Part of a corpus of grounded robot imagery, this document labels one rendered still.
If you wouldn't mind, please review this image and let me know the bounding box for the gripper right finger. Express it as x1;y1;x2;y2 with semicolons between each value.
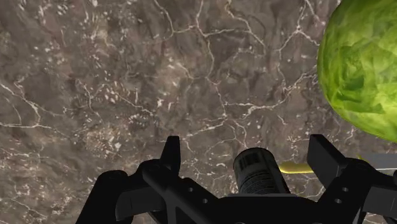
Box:
306;134;397;224

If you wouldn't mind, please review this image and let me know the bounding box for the green lettuce head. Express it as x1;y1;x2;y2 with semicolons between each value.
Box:
316;0;397;143

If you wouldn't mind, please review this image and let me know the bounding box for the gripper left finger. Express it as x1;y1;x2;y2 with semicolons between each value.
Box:
75;135;221;224

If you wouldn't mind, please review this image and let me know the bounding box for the yellow handled grey knife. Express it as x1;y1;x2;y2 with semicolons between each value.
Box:
278;153;397;176

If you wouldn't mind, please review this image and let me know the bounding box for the black cylindrical bottle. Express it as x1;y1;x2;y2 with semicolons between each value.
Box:
232;147;291;196

